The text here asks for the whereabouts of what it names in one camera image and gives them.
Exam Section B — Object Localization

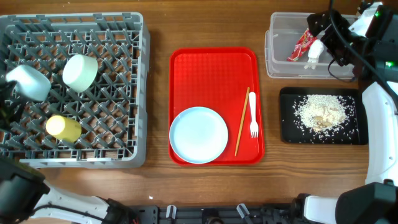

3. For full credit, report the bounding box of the white napkin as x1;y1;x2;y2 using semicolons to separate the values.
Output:
304;39;324;70

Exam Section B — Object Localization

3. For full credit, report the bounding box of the small light green saucer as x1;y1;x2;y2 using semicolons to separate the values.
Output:
6;65;51;101

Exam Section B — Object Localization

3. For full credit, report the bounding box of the red sauce packet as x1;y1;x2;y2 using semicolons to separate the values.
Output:
287;28;317;62

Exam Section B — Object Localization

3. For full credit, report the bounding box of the yellow plastic cup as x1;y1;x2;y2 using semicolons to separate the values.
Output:
45;115;81;142

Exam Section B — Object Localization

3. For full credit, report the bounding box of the pile of rice waste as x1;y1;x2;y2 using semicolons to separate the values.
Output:
292;95;358;144

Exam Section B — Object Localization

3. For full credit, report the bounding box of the light green bowl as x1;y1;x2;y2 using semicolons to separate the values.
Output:
62;54;98;93

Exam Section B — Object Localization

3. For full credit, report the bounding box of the large light blue plate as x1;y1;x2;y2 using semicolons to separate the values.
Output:
169;106;229;164

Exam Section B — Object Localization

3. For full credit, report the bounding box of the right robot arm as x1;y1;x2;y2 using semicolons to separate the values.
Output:
289;1;397;223

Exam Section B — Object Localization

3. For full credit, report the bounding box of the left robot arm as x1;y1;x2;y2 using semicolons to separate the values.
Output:
1;78;139;223

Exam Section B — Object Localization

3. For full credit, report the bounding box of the grey dishwasher rack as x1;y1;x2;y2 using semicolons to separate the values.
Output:
1;12;150;169

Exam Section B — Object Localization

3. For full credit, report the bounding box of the clear plastic bin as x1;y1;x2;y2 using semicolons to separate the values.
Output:
264;12;353;80

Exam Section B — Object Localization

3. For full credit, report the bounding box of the black plastic tray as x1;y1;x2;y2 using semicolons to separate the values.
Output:
279;87;368;145

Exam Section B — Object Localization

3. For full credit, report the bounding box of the wooden chopstick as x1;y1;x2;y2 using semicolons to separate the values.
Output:
234;87;250;157

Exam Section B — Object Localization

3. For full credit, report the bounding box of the red plastic tray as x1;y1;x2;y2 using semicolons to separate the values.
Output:
169;47;265;166

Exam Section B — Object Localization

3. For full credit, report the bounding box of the white plastic fork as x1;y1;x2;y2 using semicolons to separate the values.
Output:
249;92;259;138

